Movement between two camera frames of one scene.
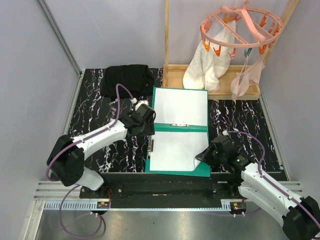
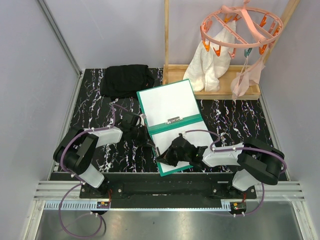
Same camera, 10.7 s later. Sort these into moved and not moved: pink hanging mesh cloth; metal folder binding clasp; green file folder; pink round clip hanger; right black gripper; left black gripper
Moved: green file folder; metal folder binding clasp; left black gripper; right black gripper
Not moved: pink round clip hanger; pink hanging mesh cloth
